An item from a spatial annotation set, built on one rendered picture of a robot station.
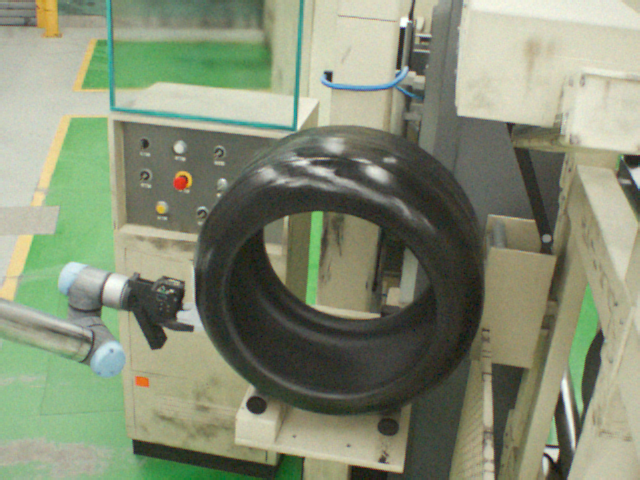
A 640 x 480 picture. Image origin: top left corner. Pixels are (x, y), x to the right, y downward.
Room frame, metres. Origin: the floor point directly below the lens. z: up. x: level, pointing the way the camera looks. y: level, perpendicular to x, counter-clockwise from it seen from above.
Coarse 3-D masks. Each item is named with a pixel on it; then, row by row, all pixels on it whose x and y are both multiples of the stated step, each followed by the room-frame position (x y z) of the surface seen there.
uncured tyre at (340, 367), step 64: (320, 128) 1.46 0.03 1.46; (256, 192) 1.28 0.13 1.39; (320, 192) 1.25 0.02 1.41; (384, 192) 1.24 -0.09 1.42; (448, 192) 1.33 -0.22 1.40; (256, 256) 1.54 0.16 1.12; (448, 256) 1.22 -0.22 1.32; (256, 320) 1.49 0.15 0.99; (320, 320) 1.52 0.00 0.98; (384, 320) 1.51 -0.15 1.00; (448, 320) 1.21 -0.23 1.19; (256, 384) 1.26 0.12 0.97; (320, 384) 1.37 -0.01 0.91; (384, 384) 1.24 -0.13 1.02
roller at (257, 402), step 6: (252, 390) 1.32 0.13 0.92; (258, 390) 1.31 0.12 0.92; (252, 396) 1.29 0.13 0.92; (258, 396) 1.29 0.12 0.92; (264, 396) 1.30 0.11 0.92; (270, 396) 1.32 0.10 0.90; (246, 402) 1.29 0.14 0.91; (252, 402) 1.29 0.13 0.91; (258, 402) 1.28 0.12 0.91; (264, 402) 1.29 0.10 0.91; (252, 408) 1.29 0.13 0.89; (258, 408) 1.28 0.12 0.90; (264, 408) 1.29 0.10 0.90
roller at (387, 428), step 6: (384, 414) 1.27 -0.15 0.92; (390, 414) 1.27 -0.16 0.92; (396, 414) 1.27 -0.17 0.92; (384, 420) 1.25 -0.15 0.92; (390, 420) 1.25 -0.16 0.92; (396, 420) 1.26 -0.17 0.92; (378, 426) 1.25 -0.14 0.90; (384, 426) 1.25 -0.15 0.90; (390, 426) 1.25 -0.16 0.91; (396, 426) 1.25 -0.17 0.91; (384, 432) 1.25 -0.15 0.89; (390, 432) 1.25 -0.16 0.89; (396, 432) 1.25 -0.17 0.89
